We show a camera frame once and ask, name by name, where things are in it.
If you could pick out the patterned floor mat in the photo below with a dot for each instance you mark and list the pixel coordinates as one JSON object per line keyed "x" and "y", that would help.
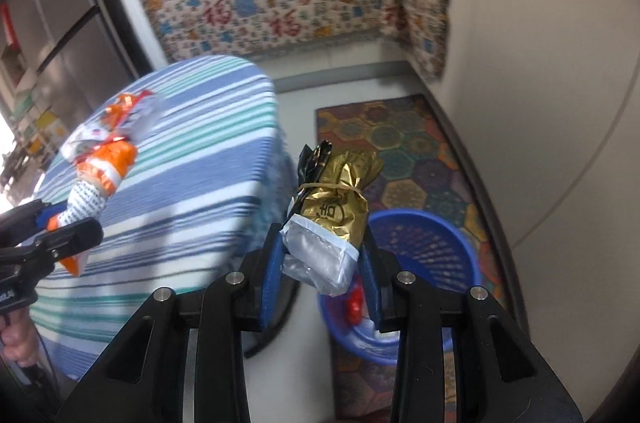
{"x": 400, "y": 138}

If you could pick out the person's left hand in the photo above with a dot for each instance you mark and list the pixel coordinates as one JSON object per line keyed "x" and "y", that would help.
{"x": 20, "y": 338}

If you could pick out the gold foil packet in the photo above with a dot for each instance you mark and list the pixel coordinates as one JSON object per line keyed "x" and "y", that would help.
{"x": 335, "y": 208}

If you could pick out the white dotted packet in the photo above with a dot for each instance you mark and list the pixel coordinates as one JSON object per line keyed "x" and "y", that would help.
{"x": 82, "y": 203}

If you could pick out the red hanging cloth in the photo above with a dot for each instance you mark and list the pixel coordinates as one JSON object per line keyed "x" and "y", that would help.
{"x": 7, "y": 25}

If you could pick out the round table striped tablecloth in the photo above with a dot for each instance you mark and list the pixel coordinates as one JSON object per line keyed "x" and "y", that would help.
{"x": 200, "y": 143}

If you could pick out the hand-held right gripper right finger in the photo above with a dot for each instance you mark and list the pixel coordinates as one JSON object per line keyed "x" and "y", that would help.
{"x": 372, "y": 288}

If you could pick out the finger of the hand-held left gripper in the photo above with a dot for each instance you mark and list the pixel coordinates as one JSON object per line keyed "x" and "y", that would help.
{"x": 75, "y": 235}
{"x": 27, "y": 215}

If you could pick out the blue plastic basket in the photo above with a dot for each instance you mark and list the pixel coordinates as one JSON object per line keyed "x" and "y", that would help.
{"x": 430, "y": 243}

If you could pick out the beige kitchen base cabinet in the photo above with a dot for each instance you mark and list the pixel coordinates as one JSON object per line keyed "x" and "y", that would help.
{"x": 550, "y": 103}

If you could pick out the white storage rack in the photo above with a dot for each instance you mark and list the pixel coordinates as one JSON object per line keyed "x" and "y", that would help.
{"x": 25, "y": 153}

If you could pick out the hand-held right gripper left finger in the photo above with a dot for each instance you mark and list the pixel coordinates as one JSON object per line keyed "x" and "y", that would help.
{"x": 272, "y": 273}

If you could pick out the grey refrigerator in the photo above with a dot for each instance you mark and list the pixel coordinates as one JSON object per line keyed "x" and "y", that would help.
{"x": 60, "y": 28}

